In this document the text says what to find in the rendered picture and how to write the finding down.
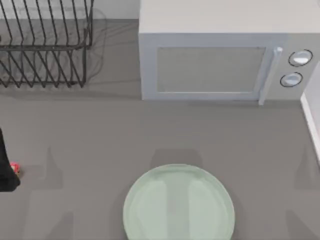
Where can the small white microwave knob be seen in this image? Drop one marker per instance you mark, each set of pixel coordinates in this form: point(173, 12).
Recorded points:
point(291, 79)

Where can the pale green round plate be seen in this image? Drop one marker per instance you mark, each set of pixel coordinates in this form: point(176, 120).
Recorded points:
point(179, 205)

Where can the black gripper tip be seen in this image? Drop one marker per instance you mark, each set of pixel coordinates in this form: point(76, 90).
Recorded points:
point(7, 175)

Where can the microwave oven door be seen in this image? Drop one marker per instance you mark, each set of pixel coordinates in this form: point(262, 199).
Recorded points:
point(207, 70)

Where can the pale grey microwave oven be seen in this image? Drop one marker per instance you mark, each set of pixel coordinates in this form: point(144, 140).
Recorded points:
point(225, 22)

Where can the large white microwave knob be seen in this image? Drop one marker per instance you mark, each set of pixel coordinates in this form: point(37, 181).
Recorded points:
point(300, 58)

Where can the small red and white object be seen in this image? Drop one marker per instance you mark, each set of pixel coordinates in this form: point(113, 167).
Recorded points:
point(15, 168)

